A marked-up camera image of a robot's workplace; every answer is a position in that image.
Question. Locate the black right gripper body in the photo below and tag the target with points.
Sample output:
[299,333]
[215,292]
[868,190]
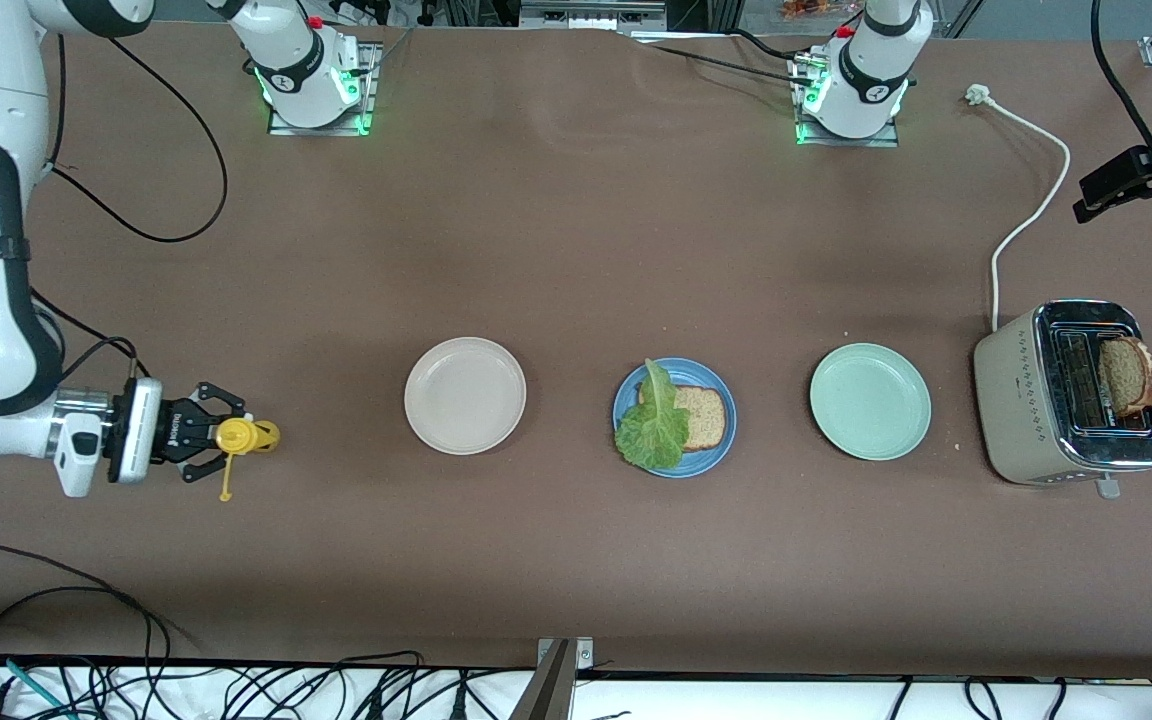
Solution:
[173,431]

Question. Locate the yellow squeeze bottle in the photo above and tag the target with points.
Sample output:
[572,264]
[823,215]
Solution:
[236,436]

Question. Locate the green lettuce leaf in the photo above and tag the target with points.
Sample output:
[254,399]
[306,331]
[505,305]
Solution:
[651,430]

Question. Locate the brown bread slice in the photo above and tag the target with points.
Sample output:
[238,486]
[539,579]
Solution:
[706,420]
[1126,375]

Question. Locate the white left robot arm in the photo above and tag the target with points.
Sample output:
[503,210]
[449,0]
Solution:
[871,70]

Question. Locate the beige plate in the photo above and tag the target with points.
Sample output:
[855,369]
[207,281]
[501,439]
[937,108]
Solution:
[465,396]

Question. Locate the light green plate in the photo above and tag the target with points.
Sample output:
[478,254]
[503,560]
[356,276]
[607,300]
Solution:
[871,400]

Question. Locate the blue plate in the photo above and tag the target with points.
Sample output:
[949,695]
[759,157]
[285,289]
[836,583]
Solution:
[711,460]

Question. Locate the beige chrome two-slot toaster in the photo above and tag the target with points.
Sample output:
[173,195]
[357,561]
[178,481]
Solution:
[1016,410]

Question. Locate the orange packet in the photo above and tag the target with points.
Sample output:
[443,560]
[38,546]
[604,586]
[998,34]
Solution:
[806,8]

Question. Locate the aluminium profile bar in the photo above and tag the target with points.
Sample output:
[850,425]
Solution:
[591,15]

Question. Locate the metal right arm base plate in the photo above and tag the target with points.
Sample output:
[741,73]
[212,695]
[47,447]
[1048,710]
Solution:
[368,80]

